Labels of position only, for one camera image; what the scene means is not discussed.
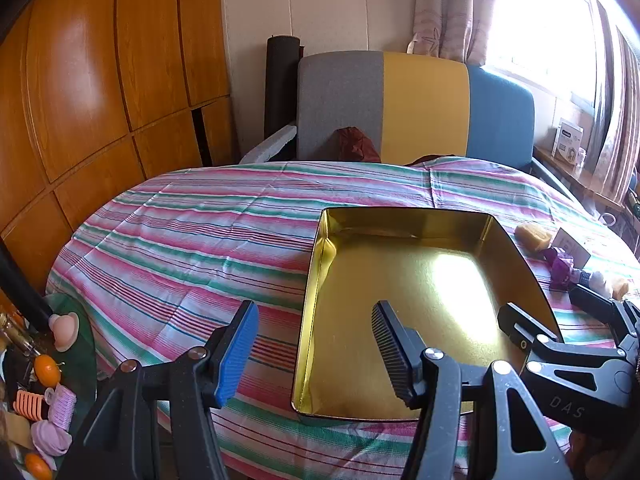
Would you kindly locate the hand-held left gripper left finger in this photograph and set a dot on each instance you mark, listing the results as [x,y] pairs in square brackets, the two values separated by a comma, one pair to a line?
[240,355]

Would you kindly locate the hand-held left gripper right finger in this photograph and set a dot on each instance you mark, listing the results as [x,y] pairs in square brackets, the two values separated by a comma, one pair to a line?
[395,355]

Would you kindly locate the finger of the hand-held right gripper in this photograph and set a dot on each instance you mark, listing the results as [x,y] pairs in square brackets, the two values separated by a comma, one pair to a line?
[595,302]
[520,322]

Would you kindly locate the clear white item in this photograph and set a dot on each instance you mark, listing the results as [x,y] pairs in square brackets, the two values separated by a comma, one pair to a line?
[600,282]

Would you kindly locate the purple snack packet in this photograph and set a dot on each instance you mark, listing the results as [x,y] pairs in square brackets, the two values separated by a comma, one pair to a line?
[552,256]
[562,275]

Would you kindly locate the gold metal tin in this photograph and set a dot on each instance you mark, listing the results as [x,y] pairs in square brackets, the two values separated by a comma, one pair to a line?
[425,310]

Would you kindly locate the white printed box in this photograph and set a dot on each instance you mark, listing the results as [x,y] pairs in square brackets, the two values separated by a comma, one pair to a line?
[572,247]

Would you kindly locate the blue snack packet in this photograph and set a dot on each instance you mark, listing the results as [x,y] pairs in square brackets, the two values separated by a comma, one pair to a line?
[582,277]

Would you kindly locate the small yellow cake packet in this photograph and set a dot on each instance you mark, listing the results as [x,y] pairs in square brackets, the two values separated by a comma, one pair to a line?
[620,287]

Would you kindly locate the striped tablecloth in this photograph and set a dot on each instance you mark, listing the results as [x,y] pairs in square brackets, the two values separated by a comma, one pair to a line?
[200,240]

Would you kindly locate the wooden desk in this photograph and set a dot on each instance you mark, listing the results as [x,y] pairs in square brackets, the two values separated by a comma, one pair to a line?
[575,175]

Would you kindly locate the glass side table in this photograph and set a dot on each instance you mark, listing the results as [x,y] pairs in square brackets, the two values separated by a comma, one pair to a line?
[82,355]

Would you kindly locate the white product box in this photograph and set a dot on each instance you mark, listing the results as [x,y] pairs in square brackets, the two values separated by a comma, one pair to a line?
[569,142]

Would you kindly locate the pink plastic knob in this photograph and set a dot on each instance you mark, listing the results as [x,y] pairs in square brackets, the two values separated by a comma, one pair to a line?
[64,330]

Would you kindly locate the purple hair roller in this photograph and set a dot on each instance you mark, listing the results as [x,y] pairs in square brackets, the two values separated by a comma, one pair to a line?
[62,405]

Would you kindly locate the dark red cloth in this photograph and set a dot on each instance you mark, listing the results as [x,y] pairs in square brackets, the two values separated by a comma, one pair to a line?
[430,159]

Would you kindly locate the pale striped curtain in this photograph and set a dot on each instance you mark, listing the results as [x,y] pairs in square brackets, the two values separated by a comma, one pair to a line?
[615,110]

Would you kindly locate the orange fruit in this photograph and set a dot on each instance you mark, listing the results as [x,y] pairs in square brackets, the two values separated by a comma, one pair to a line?
[46,370]
[37,465]

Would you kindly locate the lilac plastic item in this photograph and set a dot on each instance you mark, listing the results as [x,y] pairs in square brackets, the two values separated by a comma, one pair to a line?
[50,437]

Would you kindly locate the orange hair roller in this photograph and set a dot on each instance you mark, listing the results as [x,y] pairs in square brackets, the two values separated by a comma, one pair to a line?
[32,405]

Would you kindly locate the dark red cushion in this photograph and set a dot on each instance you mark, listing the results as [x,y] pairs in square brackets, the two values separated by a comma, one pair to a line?
[355,145]

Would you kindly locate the brass object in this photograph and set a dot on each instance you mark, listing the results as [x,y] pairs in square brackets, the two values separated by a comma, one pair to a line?
[15,335]

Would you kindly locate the black bar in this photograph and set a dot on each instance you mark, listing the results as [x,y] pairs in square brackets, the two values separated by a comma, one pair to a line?
[22,285]

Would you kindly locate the grey yellow blue sofa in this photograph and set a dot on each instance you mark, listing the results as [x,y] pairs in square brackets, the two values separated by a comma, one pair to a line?
[425,105]

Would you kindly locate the black rolled mat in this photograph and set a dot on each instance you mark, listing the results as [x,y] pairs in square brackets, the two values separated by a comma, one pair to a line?
[282,85]

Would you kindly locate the window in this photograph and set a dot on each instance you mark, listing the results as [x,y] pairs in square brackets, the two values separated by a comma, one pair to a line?
[540,20]

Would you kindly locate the wooden wardrobe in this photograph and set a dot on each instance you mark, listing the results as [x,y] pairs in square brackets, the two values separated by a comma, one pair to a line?
[100,85]

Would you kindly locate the floral curtain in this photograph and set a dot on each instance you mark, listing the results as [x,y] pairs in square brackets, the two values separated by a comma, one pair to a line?
[450,5]

